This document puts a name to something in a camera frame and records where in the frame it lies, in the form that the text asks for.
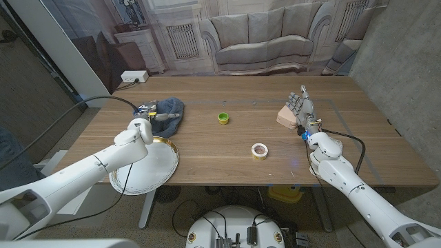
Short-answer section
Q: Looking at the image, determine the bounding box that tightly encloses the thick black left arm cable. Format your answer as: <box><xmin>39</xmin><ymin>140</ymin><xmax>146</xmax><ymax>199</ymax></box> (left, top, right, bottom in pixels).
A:
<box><xmin>0</xmin><ymin>95</ymin><xmax>139</xmax><ymax>172</ymax></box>

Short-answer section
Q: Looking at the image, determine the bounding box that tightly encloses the printed sofa room backdrop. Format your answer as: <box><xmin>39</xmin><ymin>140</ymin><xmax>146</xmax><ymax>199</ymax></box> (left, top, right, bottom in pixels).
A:
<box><xmin>39</xmin><ymin>0</ymin><xmax>390</xmax><ymax>94</ymax></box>

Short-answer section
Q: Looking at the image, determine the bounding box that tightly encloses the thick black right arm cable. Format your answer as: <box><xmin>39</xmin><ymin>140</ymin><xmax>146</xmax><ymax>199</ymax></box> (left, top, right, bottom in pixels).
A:
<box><xmin>322</xmin><ymin>128</ymin><xmax>366</xmax><ymax>175</ymax></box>

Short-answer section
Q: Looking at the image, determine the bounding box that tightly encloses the white robot chest cover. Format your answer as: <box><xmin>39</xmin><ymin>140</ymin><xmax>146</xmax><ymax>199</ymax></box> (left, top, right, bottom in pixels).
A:
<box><xmin>0</xmin><ymin>238</ymin><xmax>141</xmax><ymax>248</ymax></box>

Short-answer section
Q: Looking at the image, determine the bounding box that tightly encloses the black round floor object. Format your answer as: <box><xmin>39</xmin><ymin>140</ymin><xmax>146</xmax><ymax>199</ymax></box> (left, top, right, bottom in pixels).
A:
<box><xmin>154</xmin><ymin>185</ymin><xmax>182</xmax><ymax>204</ymax></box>

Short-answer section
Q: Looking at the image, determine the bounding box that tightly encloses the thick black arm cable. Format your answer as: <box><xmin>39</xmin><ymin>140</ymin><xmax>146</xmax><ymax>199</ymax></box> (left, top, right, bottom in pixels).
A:
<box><xmin>0</xmin><ymin>95</ymin><xmax>139</xmax><ymax>172</ymax></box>
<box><xmin>322</xmin><ymin>128</ymin><xmax>366</xmax><ymax>175</ymax></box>

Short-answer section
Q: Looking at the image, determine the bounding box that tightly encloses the grey table leg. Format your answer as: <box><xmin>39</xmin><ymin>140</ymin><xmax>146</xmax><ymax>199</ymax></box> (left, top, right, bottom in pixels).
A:
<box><xmin>311</xmin><ymin>185</ymin><xmax>334</xmax><ymax>234</ymax></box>
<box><xmin>138</xmin><ymin>188</ymin><xmax>158</xmax><ymax>230</ymax></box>

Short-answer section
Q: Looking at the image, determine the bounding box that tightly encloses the black door handle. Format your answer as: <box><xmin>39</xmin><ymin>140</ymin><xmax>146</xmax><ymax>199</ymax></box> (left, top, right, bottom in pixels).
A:
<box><xmin>0</xmin><ymin>30</ymin><xmax>17</xmax><ymax>44</ymax></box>

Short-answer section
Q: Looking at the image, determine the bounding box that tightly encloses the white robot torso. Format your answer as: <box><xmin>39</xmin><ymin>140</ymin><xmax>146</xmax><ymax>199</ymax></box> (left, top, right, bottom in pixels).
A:
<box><xmin>185</xmin><ymin>205</ymin><xmax>286</xmax><ymax>248</ymax></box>

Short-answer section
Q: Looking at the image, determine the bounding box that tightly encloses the white tape roll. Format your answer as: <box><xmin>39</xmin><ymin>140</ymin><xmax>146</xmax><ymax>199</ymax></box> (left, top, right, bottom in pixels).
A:
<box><xmin>251</xmin><ymin>143</ymin><xmax>269</xmax><ymax>161</ymax></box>

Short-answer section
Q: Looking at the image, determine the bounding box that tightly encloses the gold-rimmed white paper plate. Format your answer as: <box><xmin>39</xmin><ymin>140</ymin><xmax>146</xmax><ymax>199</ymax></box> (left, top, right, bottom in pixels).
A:
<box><xmin>109</xmin><ymin>136</ymin><xmax>180</xmax><ymax>196</ymax></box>

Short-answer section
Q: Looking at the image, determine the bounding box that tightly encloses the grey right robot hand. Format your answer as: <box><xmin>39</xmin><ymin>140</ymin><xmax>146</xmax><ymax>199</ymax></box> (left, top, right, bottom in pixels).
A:
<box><xmin>285</xmin><ymin>85</ymin><xmax>323</xmax><ymax>137</ymax></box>

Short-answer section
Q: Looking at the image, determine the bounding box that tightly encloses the black power strip cable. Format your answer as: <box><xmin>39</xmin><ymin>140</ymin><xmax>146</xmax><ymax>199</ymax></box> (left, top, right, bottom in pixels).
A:
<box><xmin>115</xmin><ymin>78</ymin><xmax>141</xmax><ymax>92</ymax></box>

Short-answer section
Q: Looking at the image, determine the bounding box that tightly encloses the white paper napkin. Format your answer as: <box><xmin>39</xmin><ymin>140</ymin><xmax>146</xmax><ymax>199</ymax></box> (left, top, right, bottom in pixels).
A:
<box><xmin>309</xmin><ymin>161</ymin><xmax>323</xmax><ymax>178</ymax></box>

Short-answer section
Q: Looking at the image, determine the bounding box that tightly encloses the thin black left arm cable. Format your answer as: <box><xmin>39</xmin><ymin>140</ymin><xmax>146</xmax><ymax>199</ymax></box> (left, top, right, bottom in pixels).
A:
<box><xmin>13</xmin><ymin>162</ymin><xmax>134</xmax><ymax>241</ymax></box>

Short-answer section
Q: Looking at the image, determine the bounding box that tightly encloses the yellow floor object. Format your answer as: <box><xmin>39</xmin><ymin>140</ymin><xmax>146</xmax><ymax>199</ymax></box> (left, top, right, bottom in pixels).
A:
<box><xmin>267</xmin><ymin>185</ymin><xmax>304</xmax><ymax>204</ymax></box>

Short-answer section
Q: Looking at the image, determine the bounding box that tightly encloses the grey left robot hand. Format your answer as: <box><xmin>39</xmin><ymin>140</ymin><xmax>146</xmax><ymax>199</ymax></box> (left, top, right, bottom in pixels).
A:
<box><xmin>133</xmin><ymin>99</ymin><xmax>182</xmax><ymax>122</ymax></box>

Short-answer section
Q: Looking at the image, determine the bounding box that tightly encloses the blue terry towel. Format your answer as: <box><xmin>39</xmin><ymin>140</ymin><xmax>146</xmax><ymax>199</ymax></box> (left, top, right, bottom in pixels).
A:
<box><xmin>132</xmin><ymin>96</ymin><xmax>185</xmax><ymax>139</ymax></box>

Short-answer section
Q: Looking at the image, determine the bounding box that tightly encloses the white power strip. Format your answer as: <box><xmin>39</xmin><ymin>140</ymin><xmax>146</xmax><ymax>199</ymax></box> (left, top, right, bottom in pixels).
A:
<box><xmin>120</xmin><ymin>70</ymin><xmax>150</xmax><ymax>83</ymax></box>

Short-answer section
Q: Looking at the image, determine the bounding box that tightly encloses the person in blue jeans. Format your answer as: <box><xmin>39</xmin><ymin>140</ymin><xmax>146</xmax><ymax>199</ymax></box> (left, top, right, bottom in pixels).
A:
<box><xmin>0</xmin><ymin>127</ymin><xmax>48</xmax><ymax>192</ymax></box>

